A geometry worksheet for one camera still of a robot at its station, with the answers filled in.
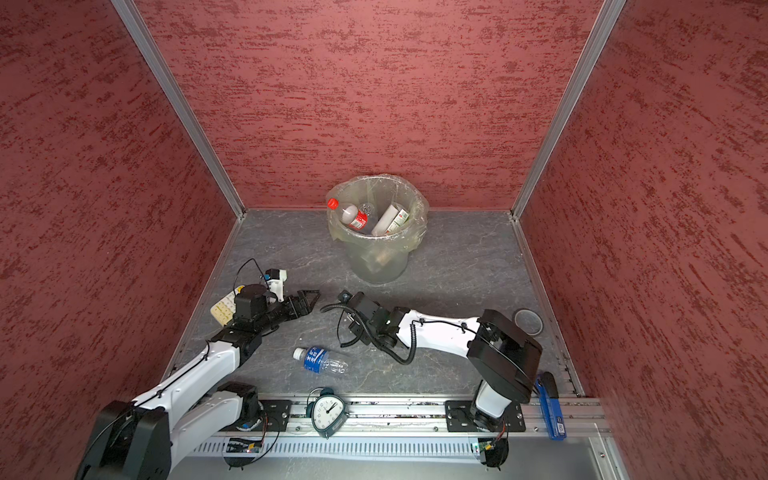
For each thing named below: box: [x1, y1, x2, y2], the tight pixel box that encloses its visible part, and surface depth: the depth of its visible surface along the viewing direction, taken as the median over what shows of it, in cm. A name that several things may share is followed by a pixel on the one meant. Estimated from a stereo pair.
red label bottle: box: [327, 198, 374, 231], surface depth 89 cm
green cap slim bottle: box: [386, 209, 410, 234], surface depth 91 cm
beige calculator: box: [210, 291, 237, 327], surface depth 93 cm
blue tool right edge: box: [536, 372, 567, 441], surface depth 73 cm
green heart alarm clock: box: [305, 387, 350, 440], surface depth 73 cm
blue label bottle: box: [292, 346, 349, 374], surface depth 79 cm
